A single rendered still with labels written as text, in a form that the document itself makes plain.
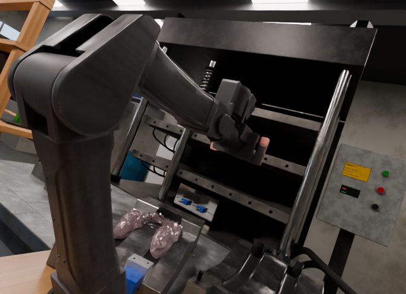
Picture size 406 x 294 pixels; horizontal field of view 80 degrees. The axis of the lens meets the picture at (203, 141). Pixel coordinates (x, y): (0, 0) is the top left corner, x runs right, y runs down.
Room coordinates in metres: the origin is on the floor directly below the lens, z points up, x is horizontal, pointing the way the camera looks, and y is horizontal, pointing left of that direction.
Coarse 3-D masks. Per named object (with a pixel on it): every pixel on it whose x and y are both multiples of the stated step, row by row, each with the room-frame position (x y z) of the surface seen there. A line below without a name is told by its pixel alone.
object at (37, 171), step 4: (36, 164) 1.11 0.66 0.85; (40, 164) 1.10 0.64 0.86; (36, 168) 1.10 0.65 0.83; (40, 168) 1.09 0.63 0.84; (32, 172) 1.11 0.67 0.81; (36, 172) 1.10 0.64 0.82; (40, 172) 1.09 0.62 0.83; (36, 176) 1.09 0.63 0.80; (40, 176) 1.08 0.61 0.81; (40, 180) 1.08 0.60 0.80; (44, 180) 1.07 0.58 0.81
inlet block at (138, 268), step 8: (136, 256) 0.55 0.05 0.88; (128, 264) 0.53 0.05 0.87; (136, 264) 0.52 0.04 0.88; (144, 264) 0.53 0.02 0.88; (152, 264) 0.55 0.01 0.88; (128, 272) 0.50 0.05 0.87; (136, 272) 0.51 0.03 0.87; (144, 272) 0.52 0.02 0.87; (128, 280) 0.48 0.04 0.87; (136, 280) 0.49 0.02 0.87; (144, 280) 0.53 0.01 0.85; (128, 288) 0.48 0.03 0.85; (136, 288) 0.50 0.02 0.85
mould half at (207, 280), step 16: (240, 240) 0.80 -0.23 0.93; (240, 256) 0.73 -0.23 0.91; (272, 256) 0.76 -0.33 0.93; (208, 272) 0.59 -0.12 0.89; (224, 272) 0.64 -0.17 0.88; (256, 272) 0.69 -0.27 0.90; (272, 272) 0.69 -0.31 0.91; (304, 272) 0.72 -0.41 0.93; (192, 288) 0.51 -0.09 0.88; (208, 288) 0.52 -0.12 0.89; (224, 288) 0.54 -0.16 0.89; (256, 288) 0.62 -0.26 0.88; (272, 288) 0.65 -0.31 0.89; (304, 288) 0.66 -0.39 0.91; (320, 288) 0.66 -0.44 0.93
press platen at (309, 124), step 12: (252, 120) 1.52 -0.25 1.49; (264, 120) 1.41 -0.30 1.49; (276, 120) 1.33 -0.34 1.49; (288, 120) 1.30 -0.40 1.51; (300, 120) 1.27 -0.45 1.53; (264, 132) 1.74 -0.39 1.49; (276, 132) 1.60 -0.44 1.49; (288, 132) 1.48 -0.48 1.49; (300, 132) 1.37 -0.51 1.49; (312, 132) 1.28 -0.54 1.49; (288, 144) 1.84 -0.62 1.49; (300, 144) 1.68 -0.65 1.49; (312, 144) 1.55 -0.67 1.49
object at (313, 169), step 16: (336, 80) 1.15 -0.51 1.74; (336, 96) 1.12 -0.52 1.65; (144, 112) 1.69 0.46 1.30; (336, 112) 1.12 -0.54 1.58; (320, 128) 1.14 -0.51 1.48; (336, 128) 1.72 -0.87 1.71; (128, 144) 1.66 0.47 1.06; (320, 144) 1.12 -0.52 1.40; (320, 160) 1.12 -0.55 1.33; (112, 176) 1.64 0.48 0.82; (304, 176) 1.13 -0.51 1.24; (304, 192) 1.12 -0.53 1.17; (304, 208) 1.12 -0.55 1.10; (288, 224) 1.13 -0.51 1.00; (288, 240) 1.12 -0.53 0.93; (288, 256) 1.12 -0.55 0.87; (288, 272) 1.12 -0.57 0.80
